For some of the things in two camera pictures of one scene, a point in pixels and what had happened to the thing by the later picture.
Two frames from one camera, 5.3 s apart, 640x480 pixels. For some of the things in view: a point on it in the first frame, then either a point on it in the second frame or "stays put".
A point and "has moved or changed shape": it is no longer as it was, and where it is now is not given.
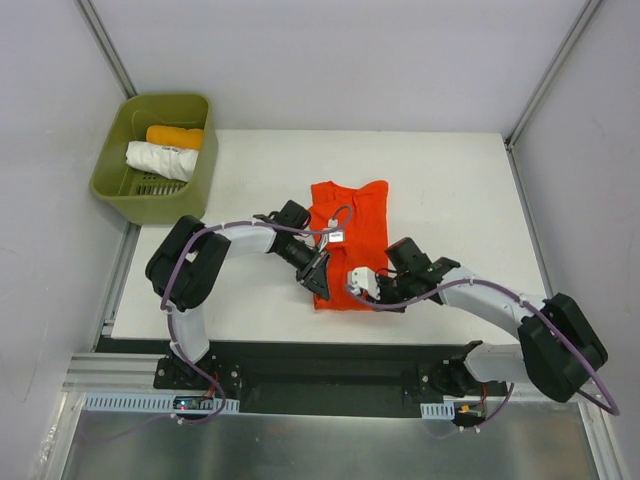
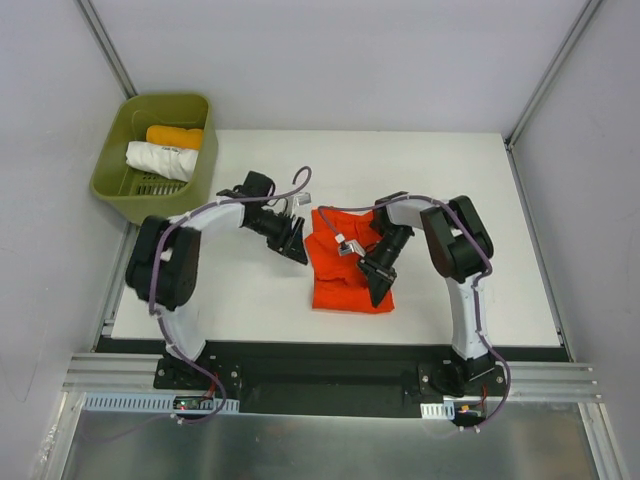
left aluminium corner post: x=91 y=18 stays put
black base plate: x=329 y=380 stays put
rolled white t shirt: x=176 y=163 stays put
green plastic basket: x=157 y=157 stays put
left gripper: x=310 y=267 -> x=288 y=235
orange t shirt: x=352 y=225 has moved or changed shape
